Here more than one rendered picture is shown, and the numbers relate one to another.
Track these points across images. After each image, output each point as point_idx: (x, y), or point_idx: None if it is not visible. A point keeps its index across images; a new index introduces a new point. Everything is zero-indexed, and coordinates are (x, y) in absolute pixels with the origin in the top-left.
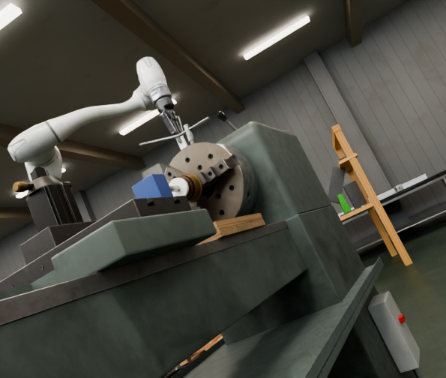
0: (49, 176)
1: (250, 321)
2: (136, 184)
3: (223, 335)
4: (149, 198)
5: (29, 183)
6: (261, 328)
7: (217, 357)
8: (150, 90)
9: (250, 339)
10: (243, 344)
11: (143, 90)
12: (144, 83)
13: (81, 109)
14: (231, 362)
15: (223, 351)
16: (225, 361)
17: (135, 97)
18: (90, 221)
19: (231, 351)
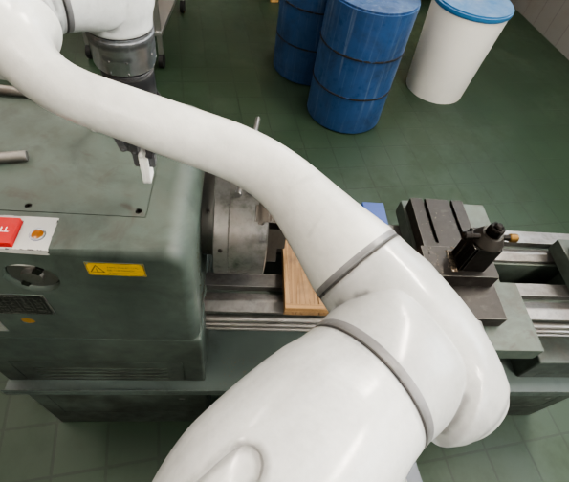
0: (489, 225)
1: (207, 334)
2: (386, 220)
3: (205, 373)
4: (447, 200)
5: (505, 234)
6: (208, 331)
7: (251, 367)
8: (150, 33)
9: (223, 340)
10: (236, 342)
11: (97, 14)
12: (146, 7)
13: (282, 144)
14: (291, 331)
15: (229, 371)
16: (277, 343)
17: (52, 32)
18: (448, 247)
19: (247, 351)
